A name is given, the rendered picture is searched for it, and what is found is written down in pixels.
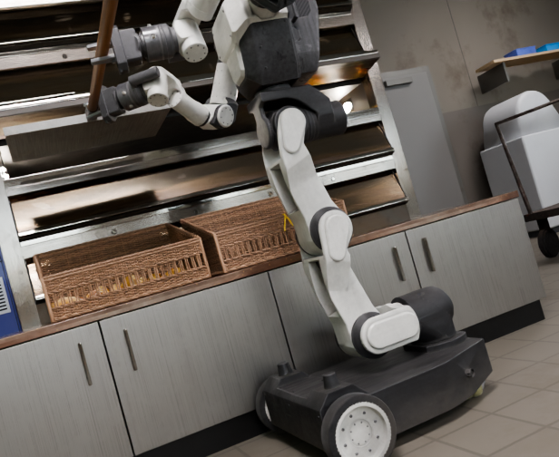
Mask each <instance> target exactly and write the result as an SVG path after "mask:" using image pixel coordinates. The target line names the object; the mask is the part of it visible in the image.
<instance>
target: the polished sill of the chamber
mask: <svg viewBox="0 0 559 457"><path fill-rule="evenodd" d="M379 114H380V113H379V110H378V107H376V108H371V109H366V110H361V111H356V112H348V113H347V116H348V121H351V120H356V119H360V118H365V117H369V116H374V115H379ZM256 139H258V135H257V131H250V132H245V133H241V134H236V135H231V136H227V137H222V138H218V139H212V140H207V141H199V142H194V143H190V144H185V145H181V146H175V147H170V148H166V149H161V150H157V151H148V152H143V153H138V154H133V155H129V156H124V157H120V158H115V159H110V160H101V161H97V162H92V163H87V164H83V165H78V166H73V167H68V168H63V169H59V170H50V171H46V172H41V173H36V174H31V175H26V176H22V177H17V178H12V179H8V180H3V182H4V185H5V189H6V190H8V189H12V188H17V187H22V186H26V185H31V184H35V183H40V182H45V181H49V180H57V179H61V178H66V177H71V176H75V175H80V174H85V173H89V172H94V171H98V170H107V169H111V168H116V167H121V166H125V165H130V164H134V163H139V162H144V161H148V160H157V159H161V158H166V157H171V156H175V155H180V154H184V153H189V152H194V151H202V150H207V149H211V148H216V147H220V146H225V145H230V144H234V143H238V142H243V141H251V140H256Z"/></svg>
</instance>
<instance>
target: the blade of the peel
mask: <svg viewBox="0 0 559 457"><path fill-rule="evenodd" d="M170 109H171V107H170V106H169V105H168V103H167V104H166V105H164V106H162V107H154V106H152V105H150V104H147V105H144V106H142V107H140V108H137V109H134V110H132V111H129V112H128V111H126V113H125V114H122V115H119V116H116V117H117V119H116V122H113V123H111V124H107V123H106V122H105V121H104V119H103V117H102V116H100V117H97V120H94V121H87V119H86V116H85V114H82V115H76V116H71V117H65V118H60V119H54V120H49V121H43V122H33V123H27V124H22V125H16V126H11V127H5V128H3V131H4V134H5V140H6V143H7V146H8V149H9V152H10V155H11V158H12V162H18V161H23V160H31V159H37V158H42V157H46V156H52V155H56V154H61V153H66V152H71V151H80V150H85V149H90V148H95V147H100V146H104V145H110V144H115V143H119V142H125V141H133V140H139V139H143V138H148V137H153V136H155V135H156V134H157V132H158V130H159V129H160V127H161V126H162V123H163V121H164V120H165V118H166V116H167V114H168V112H169V111H170Z"/></svg>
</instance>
